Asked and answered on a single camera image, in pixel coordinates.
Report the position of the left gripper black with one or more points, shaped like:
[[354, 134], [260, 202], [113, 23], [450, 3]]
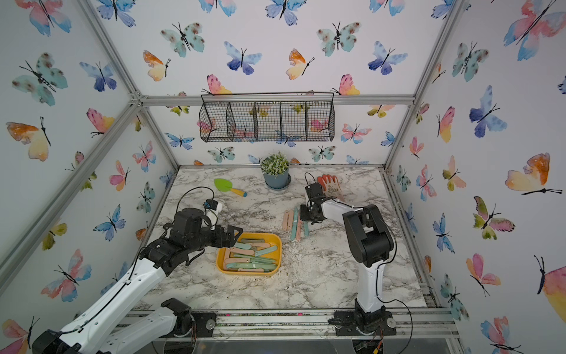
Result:
[[231, 240]]

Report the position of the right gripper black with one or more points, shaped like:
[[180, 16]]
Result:
[[302, 214]]

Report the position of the pink folding fruit knife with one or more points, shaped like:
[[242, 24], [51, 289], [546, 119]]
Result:
[[285, 220]]

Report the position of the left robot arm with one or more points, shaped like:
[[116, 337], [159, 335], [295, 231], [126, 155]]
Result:
[[95, 331]]

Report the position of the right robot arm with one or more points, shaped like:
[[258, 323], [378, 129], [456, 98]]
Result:
[[370, 243]]

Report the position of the pink ceramic knife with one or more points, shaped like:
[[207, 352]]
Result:
[[299, 229]]

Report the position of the yellow storage box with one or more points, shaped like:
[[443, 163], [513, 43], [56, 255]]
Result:
[[253, 254]]

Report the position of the red white garden glove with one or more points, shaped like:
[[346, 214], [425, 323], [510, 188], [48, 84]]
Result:
[[331, 187]]

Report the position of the green yellow toy trowel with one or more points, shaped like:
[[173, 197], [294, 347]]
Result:
[[225, 186]]

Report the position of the potted green plant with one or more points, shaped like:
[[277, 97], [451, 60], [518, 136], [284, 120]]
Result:
[[275, 170]]

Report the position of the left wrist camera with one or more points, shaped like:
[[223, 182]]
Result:
[[212, 209]]

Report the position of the black wire wall basket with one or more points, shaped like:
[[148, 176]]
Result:
[[284, 118]]

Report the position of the aluminium front rail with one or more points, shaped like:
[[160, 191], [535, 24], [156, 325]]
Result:
[[415, 323]]

